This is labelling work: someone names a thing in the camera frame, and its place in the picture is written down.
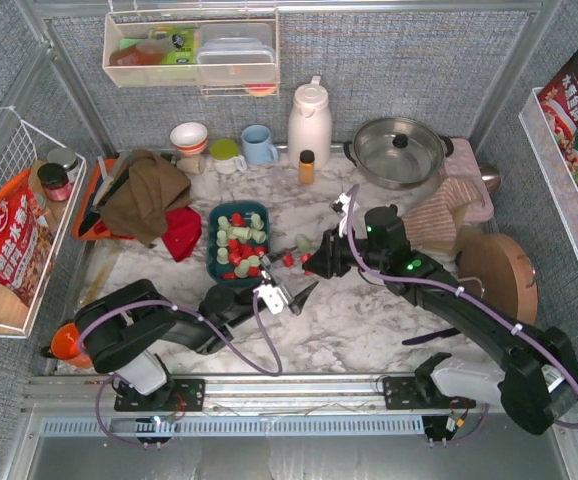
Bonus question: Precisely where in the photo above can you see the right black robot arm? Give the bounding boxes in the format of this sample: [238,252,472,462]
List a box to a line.
[304,186,578,435]

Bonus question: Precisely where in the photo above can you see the brown cloth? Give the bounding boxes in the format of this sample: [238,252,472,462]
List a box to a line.
[100,149,191,247]

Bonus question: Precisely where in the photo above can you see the orange snack bag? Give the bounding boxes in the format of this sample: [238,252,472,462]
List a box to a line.
[0,169,53,307]

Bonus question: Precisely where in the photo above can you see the pink striped towel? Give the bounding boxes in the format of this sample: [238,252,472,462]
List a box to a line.
[403,177,484,246]

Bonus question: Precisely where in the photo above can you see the pink egg tray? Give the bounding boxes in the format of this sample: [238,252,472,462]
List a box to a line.
[440,137,494,224]

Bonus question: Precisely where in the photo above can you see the green lid white cup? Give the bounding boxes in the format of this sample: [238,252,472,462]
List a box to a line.
[210,138,247,175]

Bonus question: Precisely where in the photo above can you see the blue mug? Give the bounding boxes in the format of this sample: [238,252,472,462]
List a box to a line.
[241,125,279,166]

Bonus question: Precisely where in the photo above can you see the orange plastic cup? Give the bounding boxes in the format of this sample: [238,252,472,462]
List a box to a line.
[41,322,93,368]

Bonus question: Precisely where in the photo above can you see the steel pot with lid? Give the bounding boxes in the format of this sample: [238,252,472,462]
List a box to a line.
[343,117,455,191]

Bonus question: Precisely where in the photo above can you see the teal storage basket tray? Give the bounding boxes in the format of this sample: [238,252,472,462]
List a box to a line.
[206,200,271,289]

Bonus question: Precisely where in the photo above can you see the red cloth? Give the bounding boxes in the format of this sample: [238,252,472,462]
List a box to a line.
[161,207,202,262]

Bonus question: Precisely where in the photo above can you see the right arm mounting base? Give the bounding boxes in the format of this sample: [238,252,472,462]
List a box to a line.
[374,375,476,414]

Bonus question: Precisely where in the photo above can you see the clear plastic containers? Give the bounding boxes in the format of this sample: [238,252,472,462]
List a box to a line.
[196,22,276,85]

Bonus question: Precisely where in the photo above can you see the left wire basket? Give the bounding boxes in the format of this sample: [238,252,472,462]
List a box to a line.
[0,106,88,339]

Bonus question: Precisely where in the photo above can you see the pepper grinder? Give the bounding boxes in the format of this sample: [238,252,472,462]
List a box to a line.
[176,155,206,175]

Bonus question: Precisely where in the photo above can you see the orange spice bottle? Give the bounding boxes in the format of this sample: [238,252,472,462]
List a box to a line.
[298,150,315,185]

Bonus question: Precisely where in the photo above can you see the cream wall shelf basket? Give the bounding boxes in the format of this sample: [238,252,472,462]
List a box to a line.
[102,7,280,96]

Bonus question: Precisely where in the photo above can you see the round wooden board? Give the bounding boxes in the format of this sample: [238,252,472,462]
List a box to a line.
[457,233,538,325]

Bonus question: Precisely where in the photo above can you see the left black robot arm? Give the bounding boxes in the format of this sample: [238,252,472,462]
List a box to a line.
[74,256,317,397]

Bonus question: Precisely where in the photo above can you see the orange tray with knives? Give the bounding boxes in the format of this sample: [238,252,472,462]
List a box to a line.
[71,163,132,241]

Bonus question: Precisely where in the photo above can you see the right white wall basket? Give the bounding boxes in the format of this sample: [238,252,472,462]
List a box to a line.
[518,87,578,262]

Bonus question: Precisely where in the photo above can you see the white striped bowl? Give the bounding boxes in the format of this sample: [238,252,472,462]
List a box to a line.
[169,122,208,156]

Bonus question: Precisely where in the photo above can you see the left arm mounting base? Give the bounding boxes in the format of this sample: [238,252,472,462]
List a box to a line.
[113,378,205,412]

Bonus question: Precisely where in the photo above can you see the white thermos jug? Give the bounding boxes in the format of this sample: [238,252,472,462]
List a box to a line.
[287,76,333,171]

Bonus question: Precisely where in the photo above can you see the green coffee capsule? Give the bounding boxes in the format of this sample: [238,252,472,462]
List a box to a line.
[250,213,264,230]
[218,216,231,230]
[295,234,312,253]
[216,247,230,265]
[234,260,251,278]

